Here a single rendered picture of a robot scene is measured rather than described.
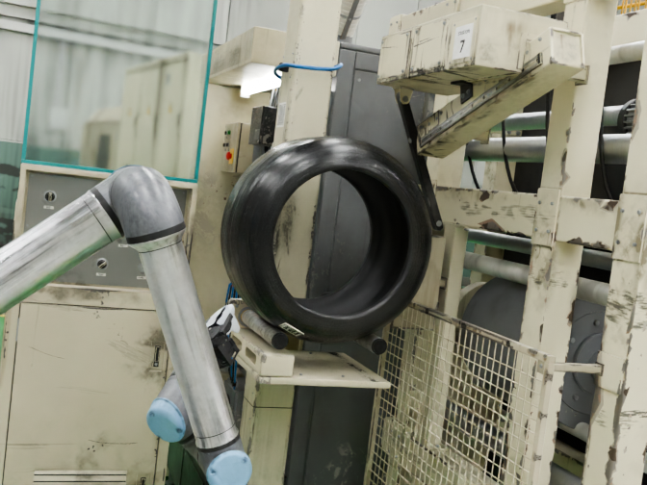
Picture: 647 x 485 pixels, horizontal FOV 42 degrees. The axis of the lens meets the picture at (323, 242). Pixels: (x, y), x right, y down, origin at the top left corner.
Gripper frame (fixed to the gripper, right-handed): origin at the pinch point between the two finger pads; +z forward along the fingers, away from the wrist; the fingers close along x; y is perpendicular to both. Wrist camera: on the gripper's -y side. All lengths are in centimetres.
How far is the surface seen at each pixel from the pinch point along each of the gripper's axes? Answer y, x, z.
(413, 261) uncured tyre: 24, 29, 38
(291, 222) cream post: 11, -11, 54
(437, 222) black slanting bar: 35, 23, 75
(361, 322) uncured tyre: 28.6, 15.9, 21.9
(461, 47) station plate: -22, 59, 57
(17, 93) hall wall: 38, -680, 616
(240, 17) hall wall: 113, -502, 862
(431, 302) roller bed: 55, 15, 61
